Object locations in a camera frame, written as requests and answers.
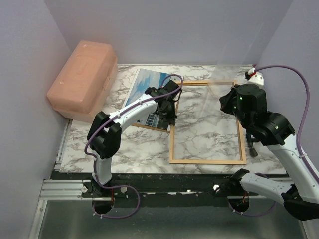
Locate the brown wooden picture frame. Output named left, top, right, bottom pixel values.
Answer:
left=169, top=80, right=247, bottom=165

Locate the photo of white building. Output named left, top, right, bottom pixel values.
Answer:
left=123, top=68, right=180, bottom=132

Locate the clear acrylic sheet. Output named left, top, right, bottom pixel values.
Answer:
left=169, top=23, right=264, bottom=165

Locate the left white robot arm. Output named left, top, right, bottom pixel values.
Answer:
left=84, top=80, right=183, bottom=197

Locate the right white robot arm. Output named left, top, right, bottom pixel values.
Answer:
left=219, top=84, right=319, bottom=221

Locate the small black tool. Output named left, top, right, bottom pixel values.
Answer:
left=246, top=133, right=258, bottom=158

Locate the pink translucent plastic storage box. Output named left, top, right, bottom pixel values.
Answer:
left=47, top=40, right=118, bottom=122

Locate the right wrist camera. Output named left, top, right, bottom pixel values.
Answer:
left=245, top=68, right=264, bottom=88

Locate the aluminium extrusion frame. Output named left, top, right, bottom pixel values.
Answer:
left=29, top=64, right=317, bottom=239

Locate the black mounting base rail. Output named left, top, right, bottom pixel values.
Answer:
left=51, top=171, right=248, bottom=208

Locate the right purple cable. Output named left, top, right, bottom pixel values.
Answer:
left=230, top=65, right=319, bottom=217

